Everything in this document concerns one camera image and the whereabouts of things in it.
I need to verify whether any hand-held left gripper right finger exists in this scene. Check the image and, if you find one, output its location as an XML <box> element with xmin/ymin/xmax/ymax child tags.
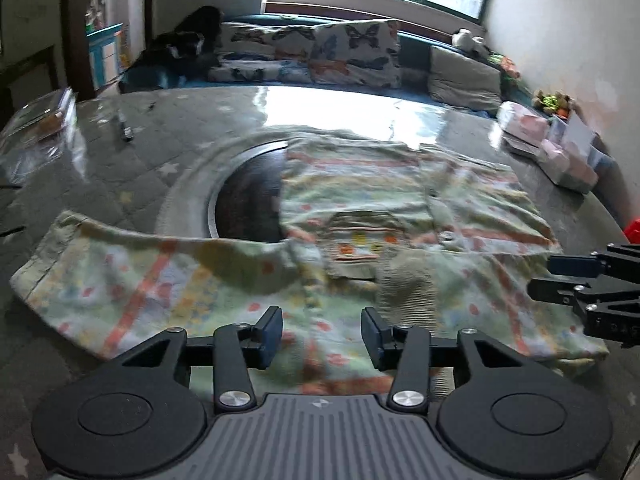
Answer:
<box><xmin>361</xmin><ymin>306</ymin><xmax>522</xmax><ymax>413</ymax></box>

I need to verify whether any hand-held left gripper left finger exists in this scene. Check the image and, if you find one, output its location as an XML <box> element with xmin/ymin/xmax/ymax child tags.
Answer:
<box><xmin>118</xmin><ymin>305</ymin><xmax>284</xmax><ymax>413</ymax></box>

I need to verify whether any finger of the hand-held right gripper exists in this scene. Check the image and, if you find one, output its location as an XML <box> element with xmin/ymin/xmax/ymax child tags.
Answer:
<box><xmin>546</xmin><ymin>243</ymin><xmax>640</xmax><ymax>279</ymax></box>
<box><xmin>527</xmin><ymin>276</ymin><xmax>640</xmax><ymax>314</ymax></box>

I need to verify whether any pale green printed shirt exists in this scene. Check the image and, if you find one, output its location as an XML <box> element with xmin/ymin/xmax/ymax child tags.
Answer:
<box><xmin>10</xmin><ymin>127</ymin><xmax>608</xmax><ymax>397</ymax></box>

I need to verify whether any pink tissue pack bundle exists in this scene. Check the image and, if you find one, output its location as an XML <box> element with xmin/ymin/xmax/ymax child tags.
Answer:
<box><xmin>536</xmin><ymin>139</ymin><xmax>599</xmax><ymax>194</ymax></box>

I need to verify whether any clear storage box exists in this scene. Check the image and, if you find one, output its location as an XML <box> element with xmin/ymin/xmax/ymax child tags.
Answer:
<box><xmin>546</xmin><ymin>111</ymin><xmax>617</xmax><ymax>182</ymax></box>

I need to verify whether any round black table insert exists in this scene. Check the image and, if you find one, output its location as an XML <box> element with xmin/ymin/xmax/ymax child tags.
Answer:
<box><xmin>212</xmin><ymin>141</ymin><xmax>292</xmax><ymax>244</ymax></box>

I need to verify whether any white pink tissue pack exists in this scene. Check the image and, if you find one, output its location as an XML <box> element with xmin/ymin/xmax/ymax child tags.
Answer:
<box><xmin>496</xmin><ymin>101</ymin><xmax>549</xmax><ymax>142</ymax></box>

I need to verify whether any colourful toy pile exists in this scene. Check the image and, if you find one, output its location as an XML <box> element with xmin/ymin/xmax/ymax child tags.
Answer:
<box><xmin>531</xmin><ymin>88</ymin><xmax>574</xmax><ymax>117</ymax></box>

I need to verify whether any grey cushion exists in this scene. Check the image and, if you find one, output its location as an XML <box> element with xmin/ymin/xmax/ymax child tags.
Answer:
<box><xmin>426</xmin><ymin>45</ymin><xmax>504</xmax><ymax>112</ymax></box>

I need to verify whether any white plush toy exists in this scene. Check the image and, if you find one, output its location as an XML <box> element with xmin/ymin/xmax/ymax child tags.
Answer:
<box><xmin>451</xmin><ymin>28</ymin><xmax>489</xmax><ymax>54</ymax></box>

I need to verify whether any small black bottle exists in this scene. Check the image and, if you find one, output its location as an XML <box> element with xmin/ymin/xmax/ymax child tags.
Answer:
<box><xmin>117</xmin><ymin>112</ymin><xmax>137</xmax><ymax>143</ymax></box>

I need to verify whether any folded butterfly print blanket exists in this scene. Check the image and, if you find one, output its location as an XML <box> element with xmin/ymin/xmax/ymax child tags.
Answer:
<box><xmin>207</xmin><ymin>57</ymin><xmax>316</xmax><ymax>84</ymax></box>

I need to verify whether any blue sofa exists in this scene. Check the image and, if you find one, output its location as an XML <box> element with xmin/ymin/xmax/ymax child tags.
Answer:
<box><xmin>119</xmin><ymin>12</ymin><xmax>533</xmax><ymax>113</ymax></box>

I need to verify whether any large butterfly print pillow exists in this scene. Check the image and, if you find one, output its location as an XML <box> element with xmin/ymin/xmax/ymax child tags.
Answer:
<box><xmin>309</xmin><ymin>20</ymin><xmax>404</xmax><ymax>89</ymax></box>

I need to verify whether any long butterfly print pillow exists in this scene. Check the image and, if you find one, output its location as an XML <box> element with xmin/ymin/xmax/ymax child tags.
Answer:
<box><xmin>219</xmin><ymin>22</ymin><xmax>317</xmax><ymax>62</ymax></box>

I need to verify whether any black clothing pile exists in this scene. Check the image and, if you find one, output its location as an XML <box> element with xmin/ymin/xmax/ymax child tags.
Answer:
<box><xmin>131</xmin><ymin>6</ymin><xmax>224</xmax><ymax>87</ymax></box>

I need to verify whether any clear plastic container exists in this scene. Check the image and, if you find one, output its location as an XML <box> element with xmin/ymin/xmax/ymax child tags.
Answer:
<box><xmin>0</xmin><ymin>87</ymin><xmax>79</xmax><ymax>184</ymax></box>

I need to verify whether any blue white cabinet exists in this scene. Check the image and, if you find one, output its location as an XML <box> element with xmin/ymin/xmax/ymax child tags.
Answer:
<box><xmin>87</xmin><ymin>22</ymin><xmax>132</xmax><ymax>87</ymax></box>

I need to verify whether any dark wooden post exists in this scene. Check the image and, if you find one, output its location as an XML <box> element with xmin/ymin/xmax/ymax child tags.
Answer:
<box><xmin>59</xmin><ymin>0</ymin><xmax>98</xmax><ymax>102</ymax></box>

